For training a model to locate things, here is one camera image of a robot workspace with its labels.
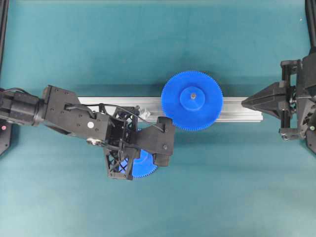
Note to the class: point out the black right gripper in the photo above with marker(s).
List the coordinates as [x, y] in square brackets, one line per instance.
[301, 76]

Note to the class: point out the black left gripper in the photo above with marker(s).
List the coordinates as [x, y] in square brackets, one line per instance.
[110, 126]

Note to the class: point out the small blue gear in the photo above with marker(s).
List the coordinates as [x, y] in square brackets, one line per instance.
[135, 164]

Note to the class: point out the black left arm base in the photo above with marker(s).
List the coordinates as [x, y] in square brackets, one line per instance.
[5, 135]

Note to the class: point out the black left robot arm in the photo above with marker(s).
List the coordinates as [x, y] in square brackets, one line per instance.
[21, 108]

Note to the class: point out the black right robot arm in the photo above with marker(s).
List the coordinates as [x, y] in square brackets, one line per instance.
[299, 122]

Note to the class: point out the large blue gear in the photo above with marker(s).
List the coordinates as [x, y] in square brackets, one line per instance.
[192, 99]

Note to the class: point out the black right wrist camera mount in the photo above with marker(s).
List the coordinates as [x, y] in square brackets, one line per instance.
[272, 100]

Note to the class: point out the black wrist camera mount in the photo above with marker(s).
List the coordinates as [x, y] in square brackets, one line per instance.
[158, 143]
[272, 100]

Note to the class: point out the clear shaft bracket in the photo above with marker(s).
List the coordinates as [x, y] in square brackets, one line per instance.
[143, 112]

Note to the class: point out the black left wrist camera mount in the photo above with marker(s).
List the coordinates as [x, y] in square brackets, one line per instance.
[158, 143]

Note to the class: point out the aluminium extrusion rail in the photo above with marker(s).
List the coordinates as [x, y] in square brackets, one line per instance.
[232, 110]

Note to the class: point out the black right frame post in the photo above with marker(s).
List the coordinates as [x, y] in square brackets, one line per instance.
[310, 10]

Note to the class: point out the black frame post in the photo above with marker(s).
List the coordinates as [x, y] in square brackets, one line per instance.
[310, 10]
[4, 7]

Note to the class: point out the black left frame post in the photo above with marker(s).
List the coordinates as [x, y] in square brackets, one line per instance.
[4, 7]

